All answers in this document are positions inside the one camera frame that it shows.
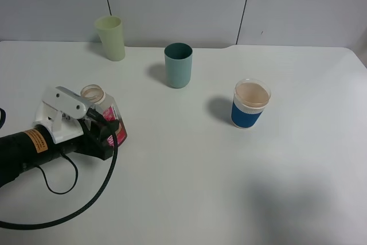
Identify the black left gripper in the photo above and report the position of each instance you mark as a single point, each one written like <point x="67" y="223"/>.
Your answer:
<point x="83" y="141"/>

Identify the clear bottle with pink label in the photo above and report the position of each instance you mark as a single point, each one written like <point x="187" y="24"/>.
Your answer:
<point x="96" y="95"/>

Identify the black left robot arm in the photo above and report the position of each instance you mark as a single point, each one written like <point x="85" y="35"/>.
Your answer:
<point x="25" y="150"/>

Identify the pale green plastic cup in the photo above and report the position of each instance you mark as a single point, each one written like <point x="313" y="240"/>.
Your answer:
<point x="110" y="31"/>

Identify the teal plastic cup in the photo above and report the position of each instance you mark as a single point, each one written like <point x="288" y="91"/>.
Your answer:
<point x="178" y="64"/>

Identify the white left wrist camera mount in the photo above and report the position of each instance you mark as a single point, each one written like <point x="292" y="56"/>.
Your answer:
<point x="60" y="111"/>

